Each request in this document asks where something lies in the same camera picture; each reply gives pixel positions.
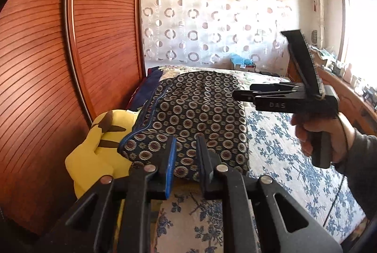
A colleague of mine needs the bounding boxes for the black cable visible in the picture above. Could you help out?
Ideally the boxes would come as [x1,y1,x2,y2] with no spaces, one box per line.
[322,113,351,228]

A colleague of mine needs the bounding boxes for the wooden sideboard cabinet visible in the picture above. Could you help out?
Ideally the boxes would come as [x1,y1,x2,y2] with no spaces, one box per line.
[287,56,377,136]

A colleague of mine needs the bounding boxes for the black desk devices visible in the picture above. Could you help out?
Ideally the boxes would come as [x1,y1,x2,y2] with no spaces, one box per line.
[364,85,377,101]

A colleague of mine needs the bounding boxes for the blue plastic bag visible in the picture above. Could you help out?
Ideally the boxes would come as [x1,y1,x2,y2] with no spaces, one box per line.
[230,54,254,65]

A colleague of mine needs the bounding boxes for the yellow plush toy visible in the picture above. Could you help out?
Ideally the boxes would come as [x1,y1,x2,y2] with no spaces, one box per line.
[65,110,139,199]

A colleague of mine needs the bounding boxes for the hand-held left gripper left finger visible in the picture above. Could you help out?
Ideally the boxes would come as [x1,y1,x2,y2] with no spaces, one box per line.
[41,137,178,253]

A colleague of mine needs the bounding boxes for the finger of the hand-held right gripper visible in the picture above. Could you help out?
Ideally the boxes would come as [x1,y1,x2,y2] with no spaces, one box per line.
[232,90,304,102]
[250,83,302,92]

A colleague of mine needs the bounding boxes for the beige window curtain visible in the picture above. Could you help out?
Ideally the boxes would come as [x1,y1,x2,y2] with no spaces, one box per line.
[308,0,327,48]

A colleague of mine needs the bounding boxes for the navy circle-patterned shirt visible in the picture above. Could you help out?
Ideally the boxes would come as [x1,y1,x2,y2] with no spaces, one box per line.
[117,71,251,183]

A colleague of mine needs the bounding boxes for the circle-patterned sheer curtain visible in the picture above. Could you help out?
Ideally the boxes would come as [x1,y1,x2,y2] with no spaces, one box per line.
[141,0,291,74]

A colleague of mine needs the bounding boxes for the person's right hand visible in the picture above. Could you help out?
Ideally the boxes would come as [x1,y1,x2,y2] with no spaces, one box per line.
[290,112,357,164]

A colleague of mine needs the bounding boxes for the pink floral quilt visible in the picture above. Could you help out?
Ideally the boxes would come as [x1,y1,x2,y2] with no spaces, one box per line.
[157,65,292,84]

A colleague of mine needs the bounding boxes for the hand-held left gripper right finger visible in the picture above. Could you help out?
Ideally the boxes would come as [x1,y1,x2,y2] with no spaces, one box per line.
[196,135,344,253]

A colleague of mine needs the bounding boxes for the pile of patterned cloths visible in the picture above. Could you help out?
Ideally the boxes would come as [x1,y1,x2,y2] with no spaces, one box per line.
[309,45,337,66]

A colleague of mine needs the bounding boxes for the blue floral bed sheet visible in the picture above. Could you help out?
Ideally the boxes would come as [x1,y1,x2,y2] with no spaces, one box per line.
[152,107,369,253]

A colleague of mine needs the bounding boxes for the person's right forearm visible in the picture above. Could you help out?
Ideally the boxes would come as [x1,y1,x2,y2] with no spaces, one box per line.
[343,128,377,212]

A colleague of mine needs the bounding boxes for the wooden-framed window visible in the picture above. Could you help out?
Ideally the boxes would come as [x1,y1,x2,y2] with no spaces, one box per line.
[339,0,377,89]

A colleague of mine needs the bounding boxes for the cardboard box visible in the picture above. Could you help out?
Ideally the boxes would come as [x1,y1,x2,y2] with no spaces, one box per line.
[234,62,257,72]

